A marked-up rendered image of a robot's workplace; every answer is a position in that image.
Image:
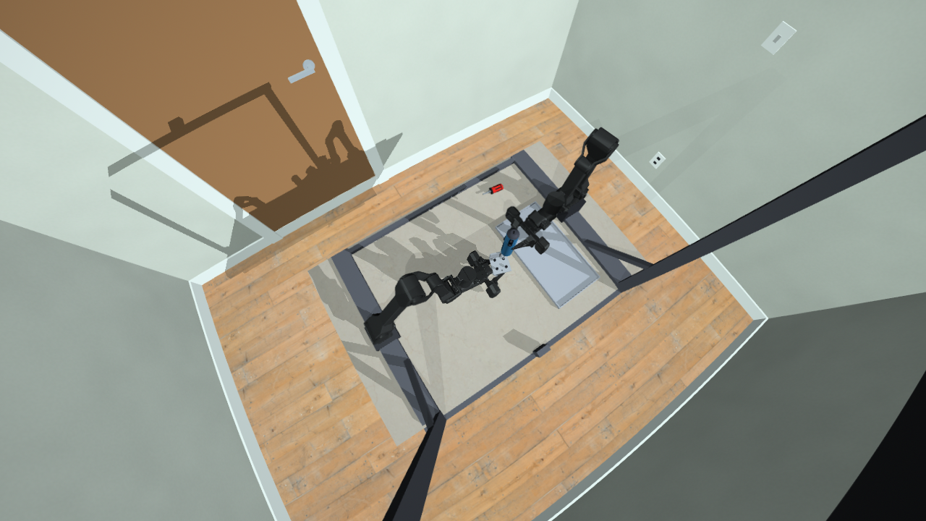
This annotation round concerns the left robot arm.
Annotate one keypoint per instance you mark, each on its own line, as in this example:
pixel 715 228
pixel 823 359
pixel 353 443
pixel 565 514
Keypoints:
pixel 408 291

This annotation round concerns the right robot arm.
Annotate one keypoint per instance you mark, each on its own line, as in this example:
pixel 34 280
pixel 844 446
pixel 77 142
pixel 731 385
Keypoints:
pixel 600 145

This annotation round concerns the blue cylindrical tool barrel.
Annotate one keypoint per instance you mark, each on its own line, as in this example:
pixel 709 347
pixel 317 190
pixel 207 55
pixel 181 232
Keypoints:
pixel 510 241

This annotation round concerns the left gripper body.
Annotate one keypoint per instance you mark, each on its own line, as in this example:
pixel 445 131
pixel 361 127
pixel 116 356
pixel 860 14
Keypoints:
pixel 493 290

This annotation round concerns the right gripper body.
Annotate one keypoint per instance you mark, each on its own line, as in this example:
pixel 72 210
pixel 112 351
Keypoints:
pixel 528 227

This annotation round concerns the grey l-shaped bracket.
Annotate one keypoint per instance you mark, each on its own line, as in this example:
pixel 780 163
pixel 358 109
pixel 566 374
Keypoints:
pixel 499 263

